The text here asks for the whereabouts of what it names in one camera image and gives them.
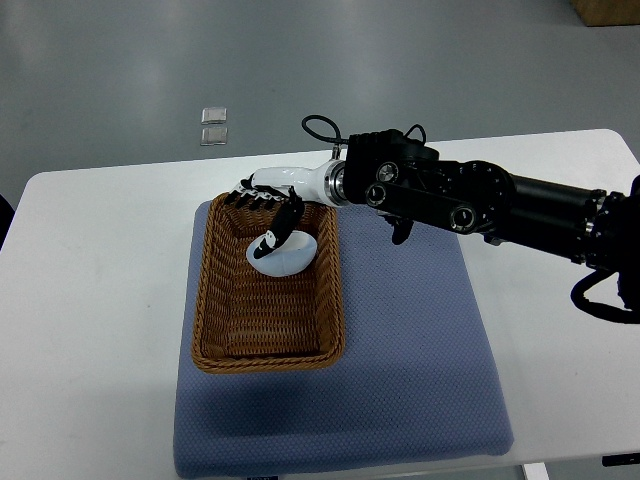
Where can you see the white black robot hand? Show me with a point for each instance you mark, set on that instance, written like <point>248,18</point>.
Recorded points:
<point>322,185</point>

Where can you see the light blue egg toy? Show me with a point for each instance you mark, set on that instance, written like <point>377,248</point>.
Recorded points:
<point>292,258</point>

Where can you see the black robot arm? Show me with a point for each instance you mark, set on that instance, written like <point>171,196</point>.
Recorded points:
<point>406,182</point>

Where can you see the brown wicker basket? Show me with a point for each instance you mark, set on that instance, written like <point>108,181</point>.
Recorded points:
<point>247,322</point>

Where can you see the lower silver floor plate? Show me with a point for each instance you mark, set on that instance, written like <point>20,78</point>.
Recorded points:
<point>215,135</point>

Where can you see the silver floor plate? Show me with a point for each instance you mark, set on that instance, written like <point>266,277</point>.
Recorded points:
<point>213,115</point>
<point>215,135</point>

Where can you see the upper silver floor plate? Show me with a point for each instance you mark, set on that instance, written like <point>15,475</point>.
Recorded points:
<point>213,115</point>

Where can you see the blue cushion mat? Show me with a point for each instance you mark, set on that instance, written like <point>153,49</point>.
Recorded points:
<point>416,382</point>

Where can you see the black object at left edge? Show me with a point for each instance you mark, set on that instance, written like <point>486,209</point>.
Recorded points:
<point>7,213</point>

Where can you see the brown cardboard box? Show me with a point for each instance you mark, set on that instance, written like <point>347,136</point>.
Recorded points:
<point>604,13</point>

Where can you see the black table bracket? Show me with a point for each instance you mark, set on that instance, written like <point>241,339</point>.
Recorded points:
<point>621,460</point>

